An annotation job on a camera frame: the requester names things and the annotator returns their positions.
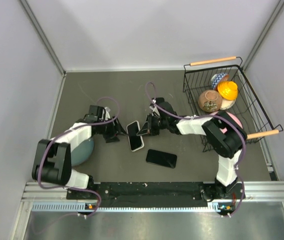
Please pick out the beige phone case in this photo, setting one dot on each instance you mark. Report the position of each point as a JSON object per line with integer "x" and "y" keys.
{"x": 136, "y": 150}

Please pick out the black wire basket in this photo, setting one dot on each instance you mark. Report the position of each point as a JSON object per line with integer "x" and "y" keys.
{"x": 247, "y": 108}

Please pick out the black smartphone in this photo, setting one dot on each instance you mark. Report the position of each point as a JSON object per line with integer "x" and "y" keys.
{"x": 161, "y": 158}

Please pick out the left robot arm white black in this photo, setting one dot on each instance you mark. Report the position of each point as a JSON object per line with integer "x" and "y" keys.
{"x": 53, "y": 160}

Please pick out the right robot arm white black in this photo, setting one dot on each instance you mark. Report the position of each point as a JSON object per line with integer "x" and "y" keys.
{"x": 224, "y": 134}

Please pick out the aluminium frame rail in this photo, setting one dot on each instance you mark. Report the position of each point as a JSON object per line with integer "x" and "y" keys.
{"x": 67, "y": 200}

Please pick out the white ceramic bowl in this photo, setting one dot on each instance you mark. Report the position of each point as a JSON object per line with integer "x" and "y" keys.
{"x": 227, "y": 104}

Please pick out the blue white patterned bowl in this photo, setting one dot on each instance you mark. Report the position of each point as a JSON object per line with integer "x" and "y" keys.
{"x": 217, "y": 78}

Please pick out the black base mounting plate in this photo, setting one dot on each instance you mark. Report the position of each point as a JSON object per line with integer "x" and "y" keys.
{"x": 161, "y": 194}

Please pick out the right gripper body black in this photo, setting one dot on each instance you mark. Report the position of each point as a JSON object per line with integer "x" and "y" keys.
{"x": 156, "y": 123}

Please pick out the pink plate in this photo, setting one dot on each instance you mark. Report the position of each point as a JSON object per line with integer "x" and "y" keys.
{"x": 235, "y": 118}

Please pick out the grey blue bowl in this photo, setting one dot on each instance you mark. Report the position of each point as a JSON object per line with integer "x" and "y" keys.
{"x": 82, "y": 152}

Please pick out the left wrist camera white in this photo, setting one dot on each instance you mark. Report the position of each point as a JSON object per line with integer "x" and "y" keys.
{"x": 106, "y": 113}

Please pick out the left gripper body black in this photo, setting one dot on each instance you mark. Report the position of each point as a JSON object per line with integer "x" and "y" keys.
{"x": 108, "y": 130}

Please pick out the brown ceramic bowl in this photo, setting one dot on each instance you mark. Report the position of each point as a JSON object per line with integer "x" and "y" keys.
{"x": 210, "y": 101}

